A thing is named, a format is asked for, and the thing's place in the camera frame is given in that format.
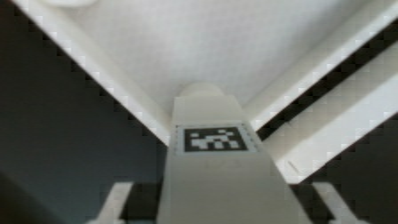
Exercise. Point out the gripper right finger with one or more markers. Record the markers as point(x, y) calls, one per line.
point(323, 205)

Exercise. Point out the white desk leg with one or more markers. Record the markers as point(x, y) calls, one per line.
point(222, 188)

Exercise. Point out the white desk tabletop tray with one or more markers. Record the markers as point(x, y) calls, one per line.
point(256, 45)

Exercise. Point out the white front fence rail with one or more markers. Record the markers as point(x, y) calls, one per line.
point(337, 120)

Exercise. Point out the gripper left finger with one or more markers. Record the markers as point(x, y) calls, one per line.
point(129, 205)

